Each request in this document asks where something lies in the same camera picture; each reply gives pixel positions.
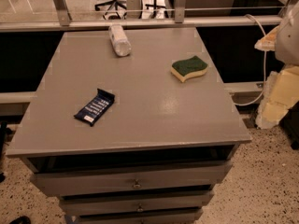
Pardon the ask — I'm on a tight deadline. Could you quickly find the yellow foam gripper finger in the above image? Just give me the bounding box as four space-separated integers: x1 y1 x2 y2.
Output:
255 64 299 129
254 27 278 51

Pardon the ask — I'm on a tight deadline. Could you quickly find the green and yellow sponge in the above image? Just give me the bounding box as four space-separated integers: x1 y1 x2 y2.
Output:
171 56 208 83

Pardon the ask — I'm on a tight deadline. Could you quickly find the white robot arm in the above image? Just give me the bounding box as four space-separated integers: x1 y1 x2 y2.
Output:
254 2 299 129

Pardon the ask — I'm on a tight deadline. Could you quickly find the blue rxbar blueberry wrapper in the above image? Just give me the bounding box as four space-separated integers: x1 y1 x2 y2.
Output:
74 89 115 127

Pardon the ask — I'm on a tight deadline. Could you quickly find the grey drawer cabinet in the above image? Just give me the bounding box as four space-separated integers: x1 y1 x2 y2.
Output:
5 26 252 224

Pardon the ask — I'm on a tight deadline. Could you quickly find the middle grey drawer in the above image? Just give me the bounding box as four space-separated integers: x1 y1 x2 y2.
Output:
60 189 214 216

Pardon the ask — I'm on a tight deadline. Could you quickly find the grey drawer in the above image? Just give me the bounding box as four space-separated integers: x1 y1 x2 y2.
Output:
31 161 232 196
78 207 203 224
60 189 214 216

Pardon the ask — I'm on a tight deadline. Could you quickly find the bottom grey drawer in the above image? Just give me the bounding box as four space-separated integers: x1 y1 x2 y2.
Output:
78 207 203 224

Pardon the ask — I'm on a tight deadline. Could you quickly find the metal window railing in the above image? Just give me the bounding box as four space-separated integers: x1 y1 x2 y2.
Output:
0 0 299 33

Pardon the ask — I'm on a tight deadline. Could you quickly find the top grey drawer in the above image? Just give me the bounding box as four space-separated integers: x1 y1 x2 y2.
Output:
31 161 232 196

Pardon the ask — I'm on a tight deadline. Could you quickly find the black shoe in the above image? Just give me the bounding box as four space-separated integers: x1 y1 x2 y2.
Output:
9 216 31 224

